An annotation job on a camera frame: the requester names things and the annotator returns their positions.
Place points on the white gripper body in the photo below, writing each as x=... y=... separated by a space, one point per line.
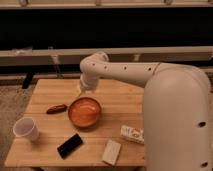
x=87 y=85

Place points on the orange ceramic bowl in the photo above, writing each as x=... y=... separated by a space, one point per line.
x=84 y=112

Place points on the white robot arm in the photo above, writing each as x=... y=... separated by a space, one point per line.
x=176 y=105

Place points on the brown sausage-shaped object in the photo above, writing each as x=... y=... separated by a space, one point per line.
x=57 y=109

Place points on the wooden table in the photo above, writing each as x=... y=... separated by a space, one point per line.
x=121 y=104

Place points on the black rectangular device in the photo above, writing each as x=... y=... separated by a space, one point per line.
x=69 y=146

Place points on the white printed snack packet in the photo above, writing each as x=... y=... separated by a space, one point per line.
x=132 y=134

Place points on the white rectangular block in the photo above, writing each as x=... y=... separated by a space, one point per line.
x=111 y=152

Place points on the white paper cup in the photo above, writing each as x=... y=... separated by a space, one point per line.
x=26 y=128

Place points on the grey metal rail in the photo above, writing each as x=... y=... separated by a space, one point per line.
x=27 y=57

